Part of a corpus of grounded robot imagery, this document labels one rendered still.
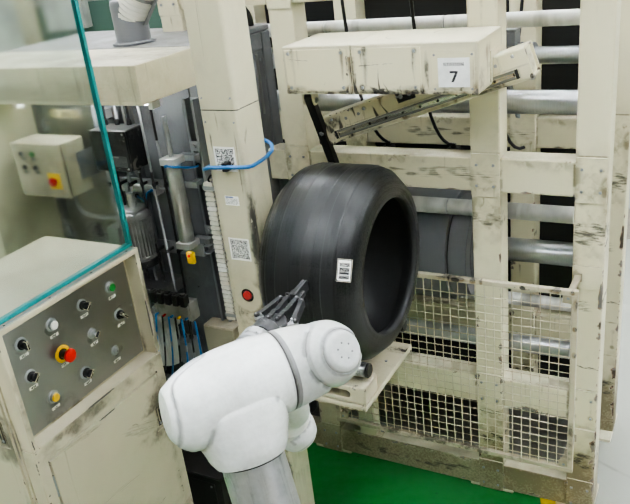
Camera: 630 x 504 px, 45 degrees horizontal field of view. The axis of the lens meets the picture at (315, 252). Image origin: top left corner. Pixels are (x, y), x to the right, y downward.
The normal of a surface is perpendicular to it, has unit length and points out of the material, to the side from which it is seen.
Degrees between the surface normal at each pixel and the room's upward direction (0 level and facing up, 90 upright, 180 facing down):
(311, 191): 24
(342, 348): 60
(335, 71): 90
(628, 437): 0
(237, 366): 34
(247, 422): 73
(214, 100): 90
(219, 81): 90
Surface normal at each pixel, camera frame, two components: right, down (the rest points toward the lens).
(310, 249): -0.45, -0.11
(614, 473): -0.11, -0.91
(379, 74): -0.46, 0.40
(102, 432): 0.88, 0.10
